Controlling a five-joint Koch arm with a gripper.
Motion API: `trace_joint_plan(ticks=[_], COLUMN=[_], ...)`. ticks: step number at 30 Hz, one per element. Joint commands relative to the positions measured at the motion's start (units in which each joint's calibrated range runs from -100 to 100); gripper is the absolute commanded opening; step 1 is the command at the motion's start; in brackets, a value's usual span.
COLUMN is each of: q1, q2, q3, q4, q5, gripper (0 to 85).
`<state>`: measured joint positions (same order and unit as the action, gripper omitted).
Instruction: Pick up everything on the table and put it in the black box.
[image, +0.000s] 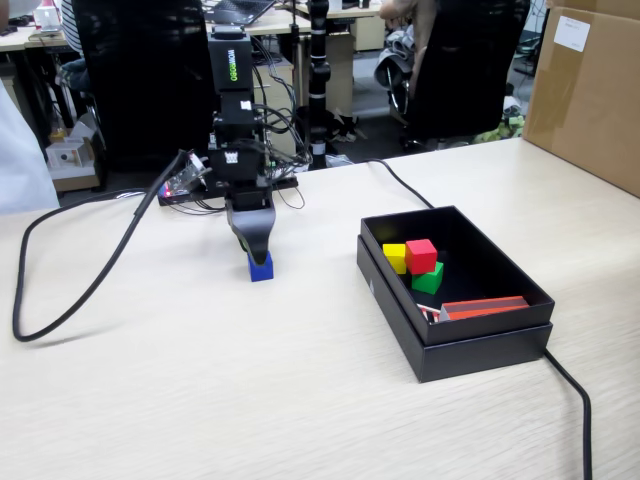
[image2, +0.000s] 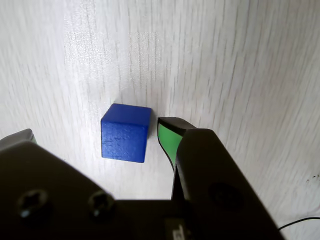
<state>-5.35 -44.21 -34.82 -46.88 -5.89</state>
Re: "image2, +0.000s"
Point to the blue wooden cube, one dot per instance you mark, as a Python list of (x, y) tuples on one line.
[(123, 140)]

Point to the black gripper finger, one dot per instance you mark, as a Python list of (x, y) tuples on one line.
[(45, 187), (212, 180)]

